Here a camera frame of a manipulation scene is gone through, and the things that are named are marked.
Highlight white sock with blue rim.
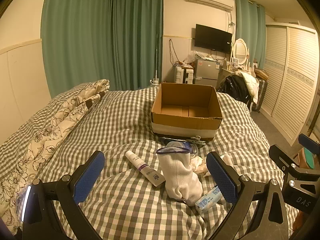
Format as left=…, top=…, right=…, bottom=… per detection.
left=156, top=147, right=203, bottom=207

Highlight wide green curtain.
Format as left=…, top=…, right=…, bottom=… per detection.
left=41, top=0, right=112, bottom=99

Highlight white oval vanity mirror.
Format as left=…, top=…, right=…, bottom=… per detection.
left=232, top=38, right=250, bottom=66

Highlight white puffer jacket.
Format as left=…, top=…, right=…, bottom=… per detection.
left=234, top=71, right=258, bottom=103

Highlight clear plastic jar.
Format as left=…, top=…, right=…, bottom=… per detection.
left=166, top=141, right=199, bottom=159

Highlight wall cables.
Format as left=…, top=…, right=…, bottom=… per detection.
left=168, top=38, right=176, bottom=66

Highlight black wall television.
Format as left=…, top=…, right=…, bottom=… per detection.
left=194, top=24, right=232, bottom=54

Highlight narrow green curtain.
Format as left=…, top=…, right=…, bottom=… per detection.
left=236, top=0, right=267, bottom=71

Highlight white tissue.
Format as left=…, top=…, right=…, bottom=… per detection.
left=189, top=156, right=212, bottom=178

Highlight silver small fridge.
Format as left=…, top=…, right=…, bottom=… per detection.
left=194, top=58, right=222, bottom=87

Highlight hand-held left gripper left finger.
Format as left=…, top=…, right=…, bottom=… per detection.
left=22, top=151, right=105, bottom=240

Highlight black jacket on chair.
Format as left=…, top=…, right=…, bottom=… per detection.
left=217, top=75, right=250, bottom=103

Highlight dark suitcase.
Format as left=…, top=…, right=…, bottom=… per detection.
left=249, top=77, right=268, bottom=113

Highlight white louvred wardrobe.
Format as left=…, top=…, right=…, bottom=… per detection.
left=259, top=22, right=320, bottom=146

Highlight white cosmetic tube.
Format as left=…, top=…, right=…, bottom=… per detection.
left=125, top=151, right=166, bottom=187

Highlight blue white tissue packet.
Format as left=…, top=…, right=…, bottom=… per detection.
left=195, top=185, right=223, bottom=214

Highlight vanity desk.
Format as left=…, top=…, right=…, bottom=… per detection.
left=217, top=66, right=237, bottom=88

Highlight grey metal pole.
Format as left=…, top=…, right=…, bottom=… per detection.
left=154, top=34, right=160, bottom=80

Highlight white suitcase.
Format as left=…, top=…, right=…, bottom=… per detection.
left=174, top=66, right=195, bottom=84

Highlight dark blue packet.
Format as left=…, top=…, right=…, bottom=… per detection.
left=159, top=137, right=191, bottom=143

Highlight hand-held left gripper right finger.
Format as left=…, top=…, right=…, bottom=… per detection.
left=206, top=151, right=298, bottom=240

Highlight cardboard box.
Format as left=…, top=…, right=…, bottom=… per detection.
left=151, top=82, right=223, bottom=142

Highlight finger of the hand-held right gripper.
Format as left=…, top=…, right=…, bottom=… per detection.
left=299, top=134, right=320, bottom=155
left=269, top=144, right=300, bottom=174

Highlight floral quilt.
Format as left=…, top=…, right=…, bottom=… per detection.
left=0, top=79, right=110, bottom=230

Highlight brown bag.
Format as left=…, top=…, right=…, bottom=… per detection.
left=253, top=69, right=270, bottom=80

